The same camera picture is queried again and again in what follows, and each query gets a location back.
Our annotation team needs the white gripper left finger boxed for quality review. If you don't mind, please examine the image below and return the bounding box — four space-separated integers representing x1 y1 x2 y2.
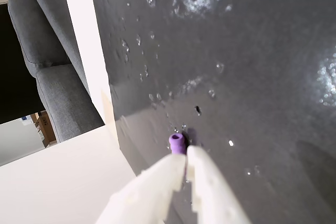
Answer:
95 153 188 224

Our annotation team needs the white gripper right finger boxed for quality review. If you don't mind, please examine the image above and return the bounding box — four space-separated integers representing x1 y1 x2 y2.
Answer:
185 145 253 224

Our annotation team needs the purple rubber pen grip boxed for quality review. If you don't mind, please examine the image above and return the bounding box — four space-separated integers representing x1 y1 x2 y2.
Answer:
169 133 190 156

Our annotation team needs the brown cardboard box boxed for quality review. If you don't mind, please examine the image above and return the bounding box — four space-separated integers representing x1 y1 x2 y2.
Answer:
30 110 57 148

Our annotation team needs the dark grey glossy mat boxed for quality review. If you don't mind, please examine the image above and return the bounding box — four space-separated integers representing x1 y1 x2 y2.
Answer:
88 0 336 224

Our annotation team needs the grey fabric sofa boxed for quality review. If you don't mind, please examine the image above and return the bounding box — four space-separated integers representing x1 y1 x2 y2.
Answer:
7 0 106 143

